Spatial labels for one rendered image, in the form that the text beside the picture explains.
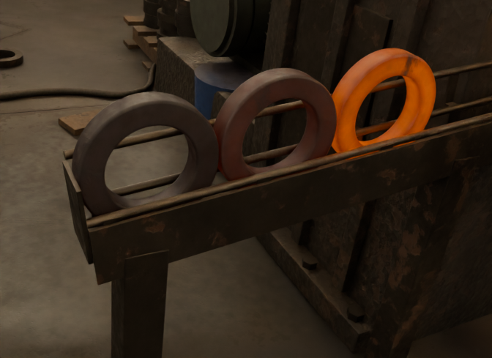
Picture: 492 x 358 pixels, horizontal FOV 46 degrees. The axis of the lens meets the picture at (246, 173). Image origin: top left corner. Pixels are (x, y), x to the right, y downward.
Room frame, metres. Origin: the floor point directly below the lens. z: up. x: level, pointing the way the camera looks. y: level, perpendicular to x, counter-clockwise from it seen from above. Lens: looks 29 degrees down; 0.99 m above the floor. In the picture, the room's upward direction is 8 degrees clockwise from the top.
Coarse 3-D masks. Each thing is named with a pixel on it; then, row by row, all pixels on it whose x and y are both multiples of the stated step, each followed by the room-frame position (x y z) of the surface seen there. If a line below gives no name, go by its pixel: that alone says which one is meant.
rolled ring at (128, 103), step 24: (144, 96) 0.62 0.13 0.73; (168, 96) 0.64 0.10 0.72; (96, 120) 0.59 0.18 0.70; (120, 120) 0.59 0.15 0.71; (144, 120) 0.60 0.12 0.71; (168, 120) 0.62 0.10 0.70; (192, 120) 0.63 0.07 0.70; (96, 144) 0.57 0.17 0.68; (192, 144) 0.64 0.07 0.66; (216, 144) 0.65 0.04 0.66; (72, 168) 0.58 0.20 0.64; (96, 168) 0.57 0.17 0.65; (192, 168) 0.65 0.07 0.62; (216, 168) 0.65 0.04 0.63; (96, 192) 0.57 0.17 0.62; (168, 192) 0.64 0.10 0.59
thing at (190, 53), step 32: (192, 0) 2.22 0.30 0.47; (224, 0) 1.99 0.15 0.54; (256, 0) 2.00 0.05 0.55; (224, 32) 1.97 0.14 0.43; (256, 32) 2.01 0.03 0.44; (160, 64) 2.35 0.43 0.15; (192, 64) 2.11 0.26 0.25; (256, 64) 2.10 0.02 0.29; (192, 96) 2.05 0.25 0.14; (224, 96) 1.85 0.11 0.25
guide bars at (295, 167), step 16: (432, 128) 0.83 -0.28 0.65; (448, 128) 0.84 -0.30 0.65; (384, 144) 0.77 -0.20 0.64; (320, 160) 0.72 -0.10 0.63; (336, 160) 0.73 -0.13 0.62; (256, 176) 0.67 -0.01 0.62; (272, 176) 0.68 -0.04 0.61; (192, 192) 0.62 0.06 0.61; (208, 192) 0.63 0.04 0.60; (128, 208) 0.58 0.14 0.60; (144, 208) 0.58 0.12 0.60; (160, 208) 0.59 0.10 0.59; (96, 224) 0.55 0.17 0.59
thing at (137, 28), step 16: (144, 0) 2.90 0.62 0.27; (160, 0) 2.70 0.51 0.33; (176, 0) 2.67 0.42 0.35; (128, 16) 3.03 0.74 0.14; (144, 16) 2.93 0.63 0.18; (160, 16) 2.69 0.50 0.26; (176, 16) 2.48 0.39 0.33; (144, 32) 2.80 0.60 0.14; (160, 32) 2.70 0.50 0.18; (176, 32) 2.53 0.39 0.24; (192, 32) 2.46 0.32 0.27; (128, 48) 2.93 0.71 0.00; (144, 48) 2.85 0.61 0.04; (144, 64) 2.68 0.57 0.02
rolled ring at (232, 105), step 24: (264, 72) 0.71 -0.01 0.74; (288, 72) 0.71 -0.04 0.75; (240, 96) 0.68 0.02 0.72; (264, 96) 0.68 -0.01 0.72; (288, 96) 0.70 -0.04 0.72; (312, 96) 0.72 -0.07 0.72; (216, 120) 0.68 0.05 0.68; (240, 120) 0.67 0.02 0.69; (312, 120) 0.74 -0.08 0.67; (336, 120) 0.75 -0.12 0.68; (240, 144) 0.67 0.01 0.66; (312, 144) 0.73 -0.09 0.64; (240, 168) 0.67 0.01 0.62; (264, 168) 0.72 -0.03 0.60; (312, 168) 0.73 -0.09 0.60
